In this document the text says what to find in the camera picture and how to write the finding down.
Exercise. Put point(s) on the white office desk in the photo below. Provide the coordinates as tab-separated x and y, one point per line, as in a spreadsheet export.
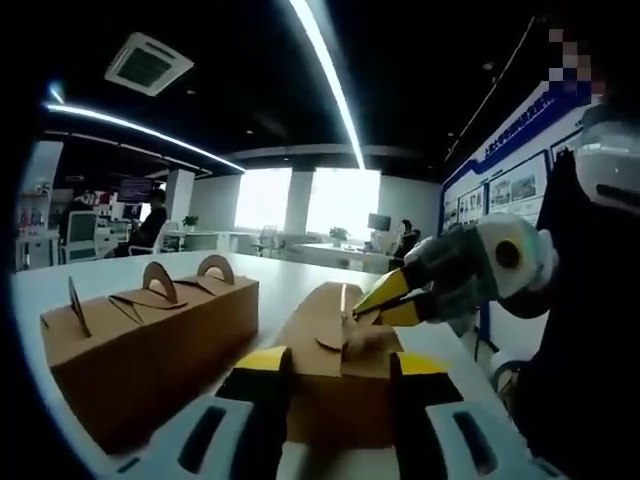
340	257
215	242

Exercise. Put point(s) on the operator in black shirt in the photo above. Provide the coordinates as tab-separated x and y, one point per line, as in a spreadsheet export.
575	325

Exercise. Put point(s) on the blue framed wall poster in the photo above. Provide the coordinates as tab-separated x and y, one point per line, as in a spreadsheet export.
515	185

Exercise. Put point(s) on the white worn device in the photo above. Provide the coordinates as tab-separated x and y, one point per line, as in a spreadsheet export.
605	160

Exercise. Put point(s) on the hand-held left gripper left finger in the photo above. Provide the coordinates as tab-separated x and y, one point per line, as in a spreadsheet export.
255	400

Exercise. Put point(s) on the display shelf with goods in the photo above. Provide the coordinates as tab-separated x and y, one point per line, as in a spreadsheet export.
35	215

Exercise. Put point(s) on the potted plant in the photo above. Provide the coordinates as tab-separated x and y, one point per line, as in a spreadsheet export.
191	222
340	235

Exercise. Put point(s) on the ceiling light strip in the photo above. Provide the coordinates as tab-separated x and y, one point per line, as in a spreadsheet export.
330	75
165	138

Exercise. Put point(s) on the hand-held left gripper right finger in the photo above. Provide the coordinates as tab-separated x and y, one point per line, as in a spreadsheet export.
425	395

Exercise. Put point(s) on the wall display screen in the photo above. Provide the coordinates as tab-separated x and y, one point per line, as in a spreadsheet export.
135	190

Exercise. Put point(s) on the white office chair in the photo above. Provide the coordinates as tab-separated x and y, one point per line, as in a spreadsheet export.
162	240
268	240
80	235

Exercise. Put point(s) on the black desktop monitor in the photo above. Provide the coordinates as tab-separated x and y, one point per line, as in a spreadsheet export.
378	221

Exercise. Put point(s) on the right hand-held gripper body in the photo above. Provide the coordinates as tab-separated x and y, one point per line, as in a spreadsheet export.
525	270

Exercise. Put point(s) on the ceiling air conditioner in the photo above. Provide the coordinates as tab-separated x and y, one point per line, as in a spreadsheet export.
150	62

